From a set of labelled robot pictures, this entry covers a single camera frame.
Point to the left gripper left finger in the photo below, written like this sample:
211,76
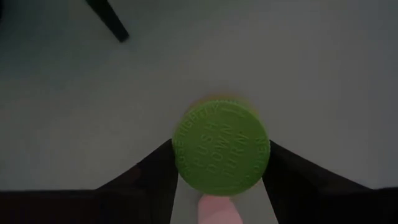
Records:
146,193

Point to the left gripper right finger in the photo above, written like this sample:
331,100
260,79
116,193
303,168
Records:
311,193

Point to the green-capped medicine bottle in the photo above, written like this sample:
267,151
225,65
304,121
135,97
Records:
220,149

